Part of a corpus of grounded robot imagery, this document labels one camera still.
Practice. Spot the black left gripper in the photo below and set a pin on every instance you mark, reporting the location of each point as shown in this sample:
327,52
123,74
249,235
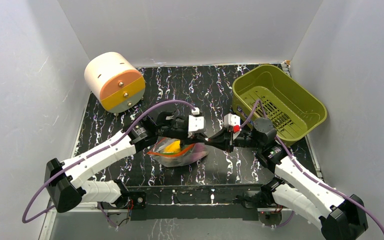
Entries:
194,139

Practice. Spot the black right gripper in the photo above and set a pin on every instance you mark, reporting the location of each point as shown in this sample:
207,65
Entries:
228,141

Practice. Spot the purple toy eggplant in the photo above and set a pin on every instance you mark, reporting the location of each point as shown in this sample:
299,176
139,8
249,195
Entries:
199,152

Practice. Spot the yellow toy lemon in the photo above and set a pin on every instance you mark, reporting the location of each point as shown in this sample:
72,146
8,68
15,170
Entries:
173,148

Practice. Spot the clear orange zip top bag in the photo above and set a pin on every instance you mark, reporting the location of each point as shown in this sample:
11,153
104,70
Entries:
179,159

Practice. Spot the olive green plastic basket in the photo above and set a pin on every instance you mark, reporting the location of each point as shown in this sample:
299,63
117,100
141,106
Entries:
293,110

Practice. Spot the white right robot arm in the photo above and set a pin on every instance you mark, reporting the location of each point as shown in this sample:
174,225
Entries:
293,186

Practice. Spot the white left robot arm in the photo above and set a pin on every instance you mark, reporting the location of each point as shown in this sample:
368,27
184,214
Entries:
68,182

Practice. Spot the white orange cylindrical drum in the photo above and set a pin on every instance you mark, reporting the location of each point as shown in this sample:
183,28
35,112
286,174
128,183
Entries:
116,83

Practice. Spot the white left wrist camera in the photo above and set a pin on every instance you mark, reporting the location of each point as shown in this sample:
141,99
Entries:
196,125

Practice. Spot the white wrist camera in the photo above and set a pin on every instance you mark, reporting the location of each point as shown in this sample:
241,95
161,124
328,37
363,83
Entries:
196,125
232,122

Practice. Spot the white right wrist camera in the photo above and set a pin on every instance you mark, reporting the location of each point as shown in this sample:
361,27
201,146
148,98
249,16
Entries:
232,122

